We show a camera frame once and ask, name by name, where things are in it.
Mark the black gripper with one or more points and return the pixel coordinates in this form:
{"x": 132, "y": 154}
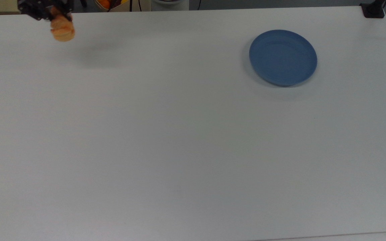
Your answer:
{"x": 35, "y": 6}

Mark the orange bread loaf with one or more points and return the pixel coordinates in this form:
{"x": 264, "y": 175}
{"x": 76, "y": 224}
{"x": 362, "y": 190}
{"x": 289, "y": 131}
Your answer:
{"x": 63, "y": 30}

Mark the box with orange items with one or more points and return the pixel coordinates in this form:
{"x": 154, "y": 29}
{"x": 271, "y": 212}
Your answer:
{"x": 111, "y": 4}

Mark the blue round plate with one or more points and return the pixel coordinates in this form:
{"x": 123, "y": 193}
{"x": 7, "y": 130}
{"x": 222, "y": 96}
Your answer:
{"x": 282, "y": 57}

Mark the black corner camera mount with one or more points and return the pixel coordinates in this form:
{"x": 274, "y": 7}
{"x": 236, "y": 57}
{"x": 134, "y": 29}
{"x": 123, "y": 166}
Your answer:
{"x": 373, "y": 10}

